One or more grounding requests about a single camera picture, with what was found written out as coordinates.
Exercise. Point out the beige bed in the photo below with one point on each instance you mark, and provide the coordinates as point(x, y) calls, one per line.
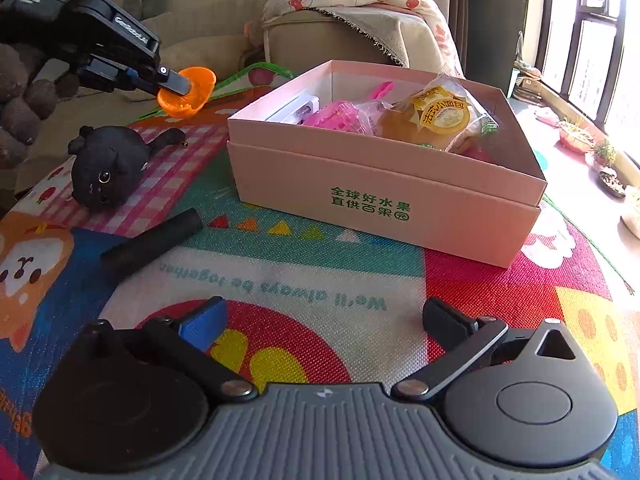
point(100, 110)

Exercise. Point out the beige cushion block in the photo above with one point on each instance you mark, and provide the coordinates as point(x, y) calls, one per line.
point(320, 42)

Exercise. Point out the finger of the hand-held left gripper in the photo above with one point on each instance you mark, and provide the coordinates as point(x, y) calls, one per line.
point(112, 76)
point(172, 80)

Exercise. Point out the dark window frame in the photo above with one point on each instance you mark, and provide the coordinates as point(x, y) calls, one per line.
point(575, 45)

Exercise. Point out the pink plastic basket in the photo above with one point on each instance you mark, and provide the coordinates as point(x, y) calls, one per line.
point(340, 115)

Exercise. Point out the white potted plant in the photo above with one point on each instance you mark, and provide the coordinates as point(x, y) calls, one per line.
point(632, 220)

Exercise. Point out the person's left hand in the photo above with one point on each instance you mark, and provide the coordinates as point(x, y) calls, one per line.
point(20, 105)

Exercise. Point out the packaged bread bun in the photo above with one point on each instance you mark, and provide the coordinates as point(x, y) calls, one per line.
point(430, 117)

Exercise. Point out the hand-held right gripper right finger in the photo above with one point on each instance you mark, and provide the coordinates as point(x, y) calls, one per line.
point(444, 325)

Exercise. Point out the orange plastic bowl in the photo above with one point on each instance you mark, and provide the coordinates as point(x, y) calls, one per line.
point(192, 87)

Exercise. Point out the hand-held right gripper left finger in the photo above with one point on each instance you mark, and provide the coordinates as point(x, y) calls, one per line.
point(202, 324)

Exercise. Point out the red potted plant bowl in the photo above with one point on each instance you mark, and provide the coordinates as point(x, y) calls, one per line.
point(575, 137)

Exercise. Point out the black plush cat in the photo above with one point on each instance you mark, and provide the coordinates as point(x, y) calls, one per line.
point(107, 170)

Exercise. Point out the dark dish of pebbles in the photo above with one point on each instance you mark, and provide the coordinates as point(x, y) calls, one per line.
point(612, 182)

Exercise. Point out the colourful play mat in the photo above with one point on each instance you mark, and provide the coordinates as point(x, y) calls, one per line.
point(320, 280)

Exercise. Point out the white plastic card case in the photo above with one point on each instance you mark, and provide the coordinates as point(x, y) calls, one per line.
point(295, 109)

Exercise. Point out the pink cardboard box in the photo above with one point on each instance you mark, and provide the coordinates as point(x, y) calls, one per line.
point(390, 195)

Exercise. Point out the black foam cylinder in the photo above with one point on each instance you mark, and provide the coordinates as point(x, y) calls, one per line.
point(150, 242)

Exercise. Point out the grey fringed cloth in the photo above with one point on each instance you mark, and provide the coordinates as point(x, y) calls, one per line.
point(380, 30)

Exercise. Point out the pink cloth on sill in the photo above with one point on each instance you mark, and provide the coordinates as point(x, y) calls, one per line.
point(545, 115)

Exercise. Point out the small brown potted plant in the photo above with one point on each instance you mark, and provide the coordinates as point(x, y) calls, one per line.
point(605, 155)

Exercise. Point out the folded beige blanket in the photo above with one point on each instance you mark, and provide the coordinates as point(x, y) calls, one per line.
point(205, 57)

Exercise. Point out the cardboard box on sill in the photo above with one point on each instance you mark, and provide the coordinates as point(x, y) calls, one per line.
point(525, 82)

